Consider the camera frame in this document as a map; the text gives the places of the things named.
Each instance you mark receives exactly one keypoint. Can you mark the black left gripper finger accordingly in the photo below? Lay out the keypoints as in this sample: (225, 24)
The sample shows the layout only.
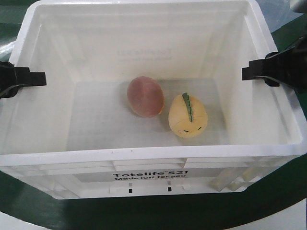
(12, 79)

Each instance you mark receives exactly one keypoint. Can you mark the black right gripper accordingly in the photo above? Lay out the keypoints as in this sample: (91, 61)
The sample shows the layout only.
(289, 67)

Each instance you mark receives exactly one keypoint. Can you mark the yellow dinosaur plush toy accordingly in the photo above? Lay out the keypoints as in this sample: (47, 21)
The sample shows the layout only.
(187, 116)

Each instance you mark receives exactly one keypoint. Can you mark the white plastic tote box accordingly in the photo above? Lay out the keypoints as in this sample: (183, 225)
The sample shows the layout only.
(77, 137)

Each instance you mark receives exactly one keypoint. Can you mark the brown burger plush toy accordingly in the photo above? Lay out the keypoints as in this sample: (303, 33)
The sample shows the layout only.
(145, 96)

